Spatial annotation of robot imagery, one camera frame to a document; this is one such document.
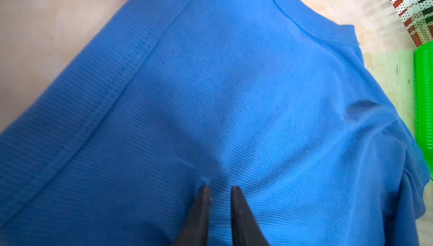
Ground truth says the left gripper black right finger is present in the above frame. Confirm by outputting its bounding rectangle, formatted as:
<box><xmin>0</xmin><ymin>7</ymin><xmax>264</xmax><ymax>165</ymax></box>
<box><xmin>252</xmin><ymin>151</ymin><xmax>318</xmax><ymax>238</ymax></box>
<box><xmin>231</xmin><ymin>186</ymin><xmax>269</xmax><ymax>246</ymax></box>

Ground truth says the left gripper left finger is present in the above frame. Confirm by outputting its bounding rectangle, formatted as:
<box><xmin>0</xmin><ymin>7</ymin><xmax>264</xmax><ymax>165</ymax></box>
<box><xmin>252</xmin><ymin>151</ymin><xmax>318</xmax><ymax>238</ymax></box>
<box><xmin>172</xmin><ymin>186</ymin><xmax>212</xmax><ymax>246</ymax></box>

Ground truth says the blue tank top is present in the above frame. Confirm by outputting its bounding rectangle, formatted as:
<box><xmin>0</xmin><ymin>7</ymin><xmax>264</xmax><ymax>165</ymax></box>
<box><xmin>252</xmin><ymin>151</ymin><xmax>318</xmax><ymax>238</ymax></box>
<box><xmin>1</xmin><ymin>0</ymin><xmax>430</xmax><ymax>246</ymax></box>

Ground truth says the green plastic basket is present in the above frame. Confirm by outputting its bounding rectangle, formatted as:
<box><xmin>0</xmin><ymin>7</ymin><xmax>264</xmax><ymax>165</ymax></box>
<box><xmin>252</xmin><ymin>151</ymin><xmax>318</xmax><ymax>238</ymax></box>
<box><xmin>414</xmin><ymin>42</ymin><xmax>433</xmax><ymax>171</ymax></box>

